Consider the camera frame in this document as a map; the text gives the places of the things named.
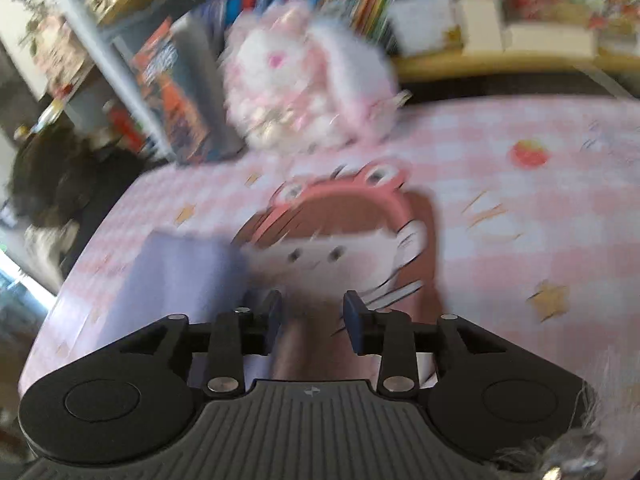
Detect wooden bookshelf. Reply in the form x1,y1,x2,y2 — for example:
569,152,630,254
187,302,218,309
50,0,640,81

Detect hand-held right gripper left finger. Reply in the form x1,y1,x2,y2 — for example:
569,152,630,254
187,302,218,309
117,289,283,401

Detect dark bag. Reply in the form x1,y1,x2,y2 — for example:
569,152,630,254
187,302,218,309
10,125,141,231

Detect white pink plush bunny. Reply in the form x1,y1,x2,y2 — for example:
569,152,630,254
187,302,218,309
220,0,401,153

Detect grey fur pompom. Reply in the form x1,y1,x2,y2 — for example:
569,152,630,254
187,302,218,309
492,345,640,480

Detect beige pen holder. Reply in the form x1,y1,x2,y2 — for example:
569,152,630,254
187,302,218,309
455,0,503,53

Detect small white boxes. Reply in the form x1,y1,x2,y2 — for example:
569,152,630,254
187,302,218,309
387,0,463,56

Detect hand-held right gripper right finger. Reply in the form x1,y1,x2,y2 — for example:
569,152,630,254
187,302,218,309
343,289,506,399

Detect pink checked cartoon desk mat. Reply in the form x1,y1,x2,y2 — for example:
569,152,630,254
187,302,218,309
17,92,640,411

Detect white flat box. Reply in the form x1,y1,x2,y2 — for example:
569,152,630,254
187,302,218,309
502,25,598,56

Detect dragon cover book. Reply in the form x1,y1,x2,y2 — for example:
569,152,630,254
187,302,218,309
130,17,246,166

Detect purple and brown sweater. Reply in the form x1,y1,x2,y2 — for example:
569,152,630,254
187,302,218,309
97,230,381,386

